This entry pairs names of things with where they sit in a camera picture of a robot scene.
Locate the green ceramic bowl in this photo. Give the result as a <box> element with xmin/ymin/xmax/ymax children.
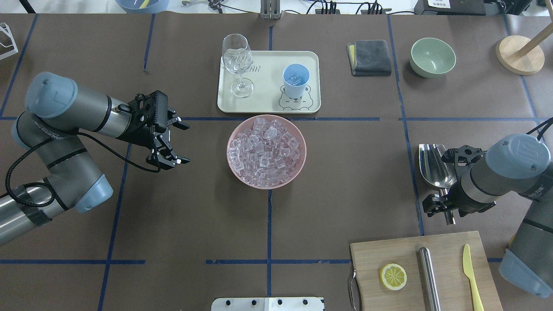
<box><xmin>410</xmin><ymin>38</ymin><xmax>457</xmax><ymax>78</ymax></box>

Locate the aluminium frame post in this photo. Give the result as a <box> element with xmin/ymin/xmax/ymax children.
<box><xmin>260</xmin><ymin>0</ymin><xmax>282</xmax><ymax>20</ymax></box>

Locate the wooden cutting board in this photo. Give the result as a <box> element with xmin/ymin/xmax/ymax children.
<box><xmin>348</xmin><ymin>231</ymin><xmax>504</xmax><ymax>311</ymax></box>

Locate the pink bowl of ice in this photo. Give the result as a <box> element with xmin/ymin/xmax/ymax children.
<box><xmin>226</xmin><ymin>114</ymin><xmax>307</xmax><ymax>190</ymax></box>

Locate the metal ice scoop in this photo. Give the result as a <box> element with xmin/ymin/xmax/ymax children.
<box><xmin>419</xmin><ymin>144</ymin><xmax>457</xmax><ymax>225</ymax></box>

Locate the yellow plastic fork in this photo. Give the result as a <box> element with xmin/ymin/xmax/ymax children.
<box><xmin>139</xmin><ymin>0</ymin><xmax>150</xmax><ymax>9</ymax></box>

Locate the yellow plastic knife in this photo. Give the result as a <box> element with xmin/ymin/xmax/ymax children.
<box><xmin>462</xmin><ymin>244</ymin><xmax>484</xmax><ymax>311</ymax></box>

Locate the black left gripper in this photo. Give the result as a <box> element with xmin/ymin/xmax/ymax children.
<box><xmin>119</xmin><ymin>90</ymin><xmax>190</xmax><ymax>171</ymax></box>

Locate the clear wine glass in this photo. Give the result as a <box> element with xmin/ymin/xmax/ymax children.
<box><xmin>222</xmin><ymin>33</ymin><xmax>254</xmax><ymax>98</ymax></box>

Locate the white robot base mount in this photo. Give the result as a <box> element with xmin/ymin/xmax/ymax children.
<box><xmin>211</xmin><ymin>297</ymin><xmax>325</xmax><ymax>311</ymax></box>

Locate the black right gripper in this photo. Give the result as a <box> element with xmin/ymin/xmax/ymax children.
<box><xmin>442</xmin><ymin>145</ymin><xmax>496</xmax><ymax>217</ymax></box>

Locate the lemon half slice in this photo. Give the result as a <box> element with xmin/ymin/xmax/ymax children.
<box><xmin>379</xmin><ymin>263</ymin><xmax>407</xmax><ymax>291</ymax></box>

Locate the wooden stand with pole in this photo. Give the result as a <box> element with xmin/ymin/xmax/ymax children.
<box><xmin>495</xmin><ymin>0</ymin><xmax>553</xmax><ymax>76</ymax></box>

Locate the steel cylinder rod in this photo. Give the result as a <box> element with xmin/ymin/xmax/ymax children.
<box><xmin>418</xmin><ymin>247</ymin><xmax>441</xmax><ymax>311</ymax></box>

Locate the cream serving tray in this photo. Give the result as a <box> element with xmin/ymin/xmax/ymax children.
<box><xmin>217</xmin><ymin>51</ymin><xmax>321</xmax><ymax>114</ymax></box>

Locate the blue bowl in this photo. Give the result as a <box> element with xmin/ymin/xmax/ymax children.
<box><xmin>116</xmin><ymin>0</ymin><xmax>169</xmax><ymax>14</ymax></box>

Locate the white wire cup rack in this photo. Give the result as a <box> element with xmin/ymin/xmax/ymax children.
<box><xmin>0</xmin><ymin>23</ymin><xmax>19</xmax><ymax>60</ymax></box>

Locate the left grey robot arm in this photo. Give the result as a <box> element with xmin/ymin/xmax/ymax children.
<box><xmin>0</xmin><ymin>72</ymin><xmax>189</xmax><ymax>244</ymax></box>

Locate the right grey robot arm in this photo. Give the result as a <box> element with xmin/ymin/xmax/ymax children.
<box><xmin>419</xmin><ymin>119</ymin><xmax>553</xmax><ymax>298</ymax></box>

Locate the blue plastic cup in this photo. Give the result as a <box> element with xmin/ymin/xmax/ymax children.
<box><xmin>283</xmin><ymin>63</ymin><xmax>310</xmax><ymax>98</ymax></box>

